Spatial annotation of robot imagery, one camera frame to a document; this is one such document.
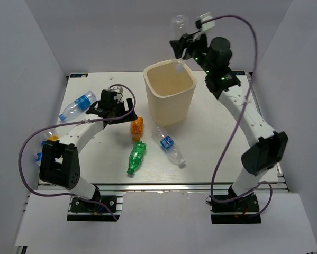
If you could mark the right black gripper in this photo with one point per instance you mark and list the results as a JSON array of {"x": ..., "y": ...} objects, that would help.
[{"x": 178, "y": 46}]

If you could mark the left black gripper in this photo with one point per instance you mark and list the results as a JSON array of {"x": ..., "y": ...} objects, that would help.
[{"x": 129, "y": 105}]

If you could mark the clear unlabelled plastic bottle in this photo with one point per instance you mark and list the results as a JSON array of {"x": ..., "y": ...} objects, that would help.
[{"x": 178, "y": 27}]

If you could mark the orange plastic bottle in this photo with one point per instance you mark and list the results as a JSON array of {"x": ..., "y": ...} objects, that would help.
[{"x": 136, "y": 129}]

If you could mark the green plastic bottle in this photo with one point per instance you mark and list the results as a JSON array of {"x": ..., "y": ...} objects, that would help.
[{"x": 136, "y": 157}]

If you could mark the clear bottle blue label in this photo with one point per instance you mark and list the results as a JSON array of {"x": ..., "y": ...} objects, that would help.
[
  {"x": 167, "y": 144},
  {"x": 78, "y": 106}
]

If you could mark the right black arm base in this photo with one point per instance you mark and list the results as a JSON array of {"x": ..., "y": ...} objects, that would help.
[{"x": 241, "y": 211}]

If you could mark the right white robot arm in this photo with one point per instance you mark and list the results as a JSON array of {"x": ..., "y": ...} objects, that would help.
[{"x": 266, "y": 146}]

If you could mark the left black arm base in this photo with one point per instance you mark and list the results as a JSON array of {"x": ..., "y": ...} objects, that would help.
[{"x": 86, "y": 212}]

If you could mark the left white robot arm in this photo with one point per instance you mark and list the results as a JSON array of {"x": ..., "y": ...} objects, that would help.
[{"x": 60, "y": 164}]

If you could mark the cream plastic bin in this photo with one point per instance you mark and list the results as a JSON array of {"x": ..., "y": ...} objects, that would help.
[{"x": 169, "y": 92}]

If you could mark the black logo sticker left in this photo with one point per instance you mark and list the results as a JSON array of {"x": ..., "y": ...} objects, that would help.
[{"x": 79, "y": 75}]

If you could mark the black XDOF logo sticker right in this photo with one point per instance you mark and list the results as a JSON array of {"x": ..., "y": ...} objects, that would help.
[{"x": 239, "y": 73}]

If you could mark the clear bottle yellow label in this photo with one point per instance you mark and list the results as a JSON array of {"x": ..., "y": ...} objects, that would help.
[{"x": 50, "y": 134}]

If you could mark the small bottle blue label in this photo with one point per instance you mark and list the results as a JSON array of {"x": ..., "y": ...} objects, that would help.
[{"x": 39, "y": 154}]

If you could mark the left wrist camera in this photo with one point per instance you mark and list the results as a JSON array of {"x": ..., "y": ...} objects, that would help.
[{"x": 119, "y": 92}]

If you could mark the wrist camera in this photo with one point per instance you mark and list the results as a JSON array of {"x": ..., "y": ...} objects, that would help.
[
  {"x": 204, "y": 23},
  {"x": 119, "y": 92}
]

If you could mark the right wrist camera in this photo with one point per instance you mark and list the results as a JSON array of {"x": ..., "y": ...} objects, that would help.
[{"x": 204, "y": 23}]

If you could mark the aluminium front rail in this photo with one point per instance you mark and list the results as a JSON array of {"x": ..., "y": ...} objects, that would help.
[{"x": 167, "y": 187}]

